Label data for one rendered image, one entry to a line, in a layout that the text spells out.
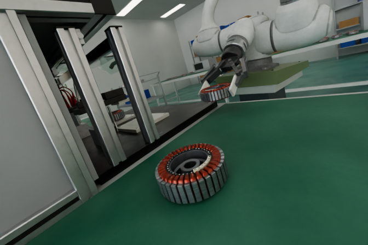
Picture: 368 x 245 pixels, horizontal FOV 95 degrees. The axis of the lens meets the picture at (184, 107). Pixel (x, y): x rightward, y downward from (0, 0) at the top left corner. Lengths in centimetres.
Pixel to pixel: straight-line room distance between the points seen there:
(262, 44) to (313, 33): 20
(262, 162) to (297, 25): 71
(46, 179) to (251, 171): 32
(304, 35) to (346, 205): 77
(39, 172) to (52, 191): 4
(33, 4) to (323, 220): 47
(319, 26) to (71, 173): 94
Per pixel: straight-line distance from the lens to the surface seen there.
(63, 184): 38
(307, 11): 92
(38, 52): 37
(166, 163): 29
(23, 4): 38
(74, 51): 39
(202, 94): 54
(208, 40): 83
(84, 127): 79
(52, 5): 39
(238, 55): 67
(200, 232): 23
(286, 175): 28
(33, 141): 36
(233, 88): 55
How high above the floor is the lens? 92
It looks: 12 degrees down
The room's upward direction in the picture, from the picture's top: 16 degrees counter-clockwise
